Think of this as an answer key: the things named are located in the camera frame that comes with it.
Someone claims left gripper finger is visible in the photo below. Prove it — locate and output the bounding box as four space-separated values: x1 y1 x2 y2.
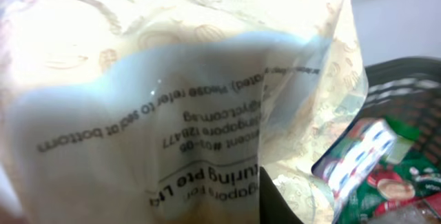
259 167 302 224

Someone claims Kleenex tissue multipack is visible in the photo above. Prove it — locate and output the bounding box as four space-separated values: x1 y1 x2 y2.
311 118 397 218

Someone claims green Nescafe coffee bag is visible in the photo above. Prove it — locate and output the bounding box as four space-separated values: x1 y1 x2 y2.
311 116 441 224

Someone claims green lidded jar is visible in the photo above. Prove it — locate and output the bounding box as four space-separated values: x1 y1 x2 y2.
383 116 420 165

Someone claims beige paper bag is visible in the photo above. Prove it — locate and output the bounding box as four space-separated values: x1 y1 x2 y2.
1 0 367 223

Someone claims grey plastic slatted basket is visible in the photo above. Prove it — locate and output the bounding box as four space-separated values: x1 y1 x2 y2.
358 57 440 167

